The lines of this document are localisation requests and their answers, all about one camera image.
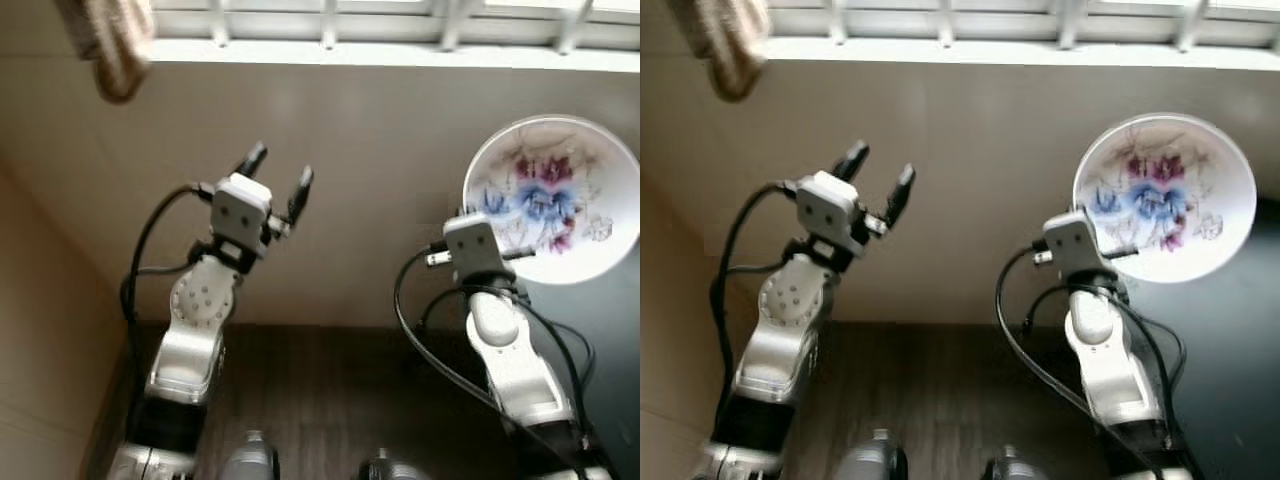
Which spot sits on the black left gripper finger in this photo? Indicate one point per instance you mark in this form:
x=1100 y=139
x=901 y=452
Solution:
x=852 y=160
x=300 y=192
x=252 y=160
x=900 y=192

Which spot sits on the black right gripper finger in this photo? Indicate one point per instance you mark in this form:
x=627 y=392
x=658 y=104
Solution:
x=520 y=254
x=1122 y=254

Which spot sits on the white floral plate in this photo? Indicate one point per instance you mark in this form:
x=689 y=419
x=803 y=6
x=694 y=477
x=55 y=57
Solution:
x=1165 y=195
x=560 y=200

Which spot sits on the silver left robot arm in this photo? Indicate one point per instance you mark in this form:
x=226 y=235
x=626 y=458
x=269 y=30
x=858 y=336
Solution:
x=200 y=310
x=795 y=310

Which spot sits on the round black table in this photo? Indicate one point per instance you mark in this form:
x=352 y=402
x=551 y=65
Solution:
x=620 y=380
x=1240 y=380

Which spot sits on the beige hanging towel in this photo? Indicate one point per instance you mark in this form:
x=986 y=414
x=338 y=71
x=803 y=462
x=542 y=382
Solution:
x=110 y=50
x=725 y=50

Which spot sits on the grey robot right leg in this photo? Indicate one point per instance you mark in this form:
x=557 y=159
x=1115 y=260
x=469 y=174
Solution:
x=390 y=470
x=1015 y=470

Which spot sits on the grey robot leg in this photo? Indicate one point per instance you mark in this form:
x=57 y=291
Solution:
x=390 y=470
x=870 y=462
x=250 y=462
x=1015 y=470

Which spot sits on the grey robot left leg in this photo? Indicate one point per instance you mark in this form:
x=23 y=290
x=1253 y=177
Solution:
x=870 y=462
x=250 y=462

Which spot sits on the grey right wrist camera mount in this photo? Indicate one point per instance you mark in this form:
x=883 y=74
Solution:
x=478 y=245
x=1075 y=245

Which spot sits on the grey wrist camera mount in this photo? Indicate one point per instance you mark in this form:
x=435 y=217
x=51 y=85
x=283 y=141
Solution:
x=240 y=205
x=1075 y=245
x=478 y=245
x=830 y=205

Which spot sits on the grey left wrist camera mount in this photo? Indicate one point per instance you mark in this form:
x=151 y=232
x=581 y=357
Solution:
x=240 y=205
x=830 y=205

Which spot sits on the white barred window frame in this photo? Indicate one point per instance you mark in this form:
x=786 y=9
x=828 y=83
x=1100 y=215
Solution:
x=1000 y=48
x=400 y=55

